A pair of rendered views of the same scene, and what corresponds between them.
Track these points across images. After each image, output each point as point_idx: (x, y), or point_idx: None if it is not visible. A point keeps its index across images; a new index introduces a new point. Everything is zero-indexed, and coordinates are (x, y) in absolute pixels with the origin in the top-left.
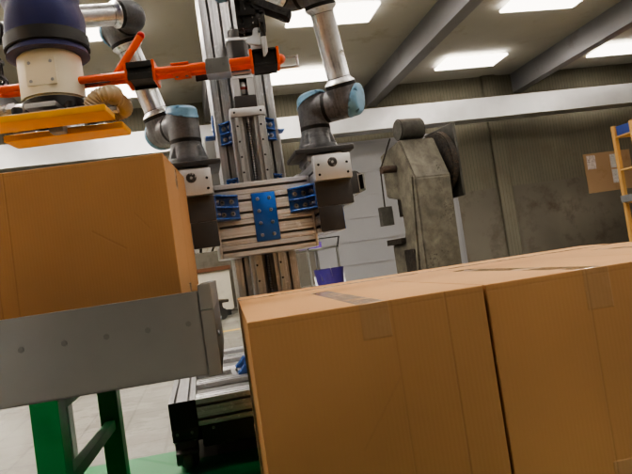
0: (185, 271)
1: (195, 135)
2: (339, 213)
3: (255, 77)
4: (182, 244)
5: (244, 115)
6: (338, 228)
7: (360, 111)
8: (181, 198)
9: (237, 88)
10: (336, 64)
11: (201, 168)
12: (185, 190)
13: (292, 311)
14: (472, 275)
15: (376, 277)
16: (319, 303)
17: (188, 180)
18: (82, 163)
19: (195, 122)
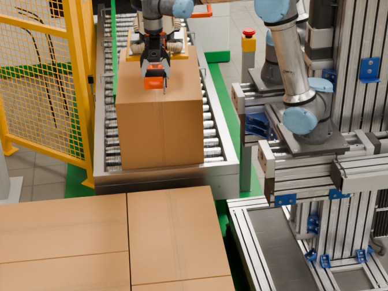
0: (148, 157)
1: (270, 60)
2: (269, 193)
3: (337, 26)
4: (150, 144)
5: (305, 61)
6: (267, 201)
7: (296, 133)
8: (170, 118)
9: (306, 35)
10: (282, 80)
11: (236, 94)
12: (202, 108)
13: (8, 214)
14: (55, 276)
15: (206, 249)
16: (30, 220)
17: (233, 96)
18: (117, 83)
19: (272, 50)
